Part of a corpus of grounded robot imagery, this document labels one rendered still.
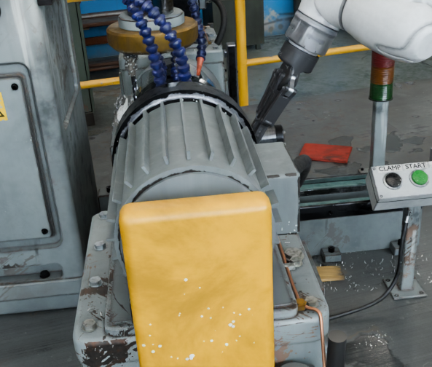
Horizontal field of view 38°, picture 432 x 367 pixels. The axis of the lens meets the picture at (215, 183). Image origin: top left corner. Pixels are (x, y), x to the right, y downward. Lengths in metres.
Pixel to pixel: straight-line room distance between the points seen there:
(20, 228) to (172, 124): 0.63
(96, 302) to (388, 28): 0.65
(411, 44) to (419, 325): 0.53
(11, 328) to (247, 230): 0.89
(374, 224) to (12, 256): 0.78
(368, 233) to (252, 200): 0.95
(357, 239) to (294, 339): 0.77
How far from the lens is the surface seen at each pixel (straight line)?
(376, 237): 1.48
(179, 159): 0.60
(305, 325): 0.71
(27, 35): 1.12
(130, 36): 1.21
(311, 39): 1.22
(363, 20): 1.13
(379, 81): 1.70
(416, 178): 1.22
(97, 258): 0.83
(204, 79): 1.55
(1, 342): 1.33
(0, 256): 1.31
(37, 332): 1.33
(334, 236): 1.44
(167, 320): 0.58
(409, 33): 1.09
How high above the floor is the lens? 1.60
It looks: 27 degrees down
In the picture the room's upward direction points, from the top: 4 degrees counter-clockwise
